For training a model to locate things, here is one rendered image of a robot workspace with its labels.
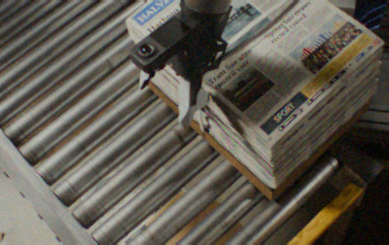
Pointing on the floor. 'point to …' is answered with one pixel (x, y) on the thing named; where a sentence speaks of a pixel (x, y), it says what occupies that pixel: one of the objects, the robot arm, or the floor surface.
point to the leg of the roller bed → (344, 226)
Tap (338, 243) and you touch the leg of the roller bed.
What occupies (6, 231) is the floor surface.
